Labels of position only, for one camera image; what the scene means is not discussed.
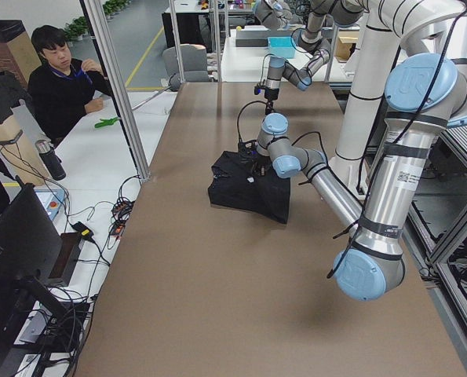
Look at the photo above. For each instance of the green toy on table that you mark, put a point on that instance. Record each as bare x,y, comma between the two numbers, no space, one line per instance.
106,122

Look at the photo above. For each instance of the aluminium frame cage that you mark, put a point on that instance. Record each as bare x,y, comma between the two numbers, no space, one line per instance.
98,29

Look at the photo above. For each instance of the black computer monitor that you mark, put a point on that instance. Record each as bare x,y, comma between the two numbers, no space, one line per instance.
29,247

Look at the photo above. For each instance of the black power adapter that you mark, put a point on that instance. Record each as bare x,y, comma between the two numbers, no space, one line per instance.
85,231

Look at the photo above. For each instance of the grey office chair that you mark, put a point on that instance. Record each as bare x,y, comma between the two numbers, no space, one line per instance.
194,62

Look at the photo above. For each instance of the seated person in black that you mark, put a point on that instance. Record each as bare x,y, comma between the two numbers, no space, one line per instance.
62,89

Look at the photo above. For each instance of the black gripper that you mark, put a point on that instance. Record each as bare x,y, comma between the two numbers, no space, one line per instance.
271,94
261,163

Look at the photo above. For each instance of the teach pendant blue grey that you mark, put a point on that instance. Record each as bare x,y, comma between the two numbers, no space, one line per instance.
52,200

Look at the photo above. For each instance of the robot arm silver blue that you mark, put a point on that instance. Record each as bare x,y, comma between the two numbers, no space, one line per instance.
409,85
310,42

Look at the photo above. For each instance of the grey orange usb hub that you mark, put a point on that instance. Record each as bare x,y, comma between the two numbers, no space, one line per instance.
122,209
117,229

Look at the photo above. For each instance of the black water bottle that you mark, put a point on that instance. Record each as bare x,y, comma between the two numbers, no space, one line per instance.
50,159

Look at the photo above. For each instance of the black t-shirt with logo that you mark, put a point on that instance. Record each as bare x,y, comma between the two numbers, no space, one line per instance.
234,185

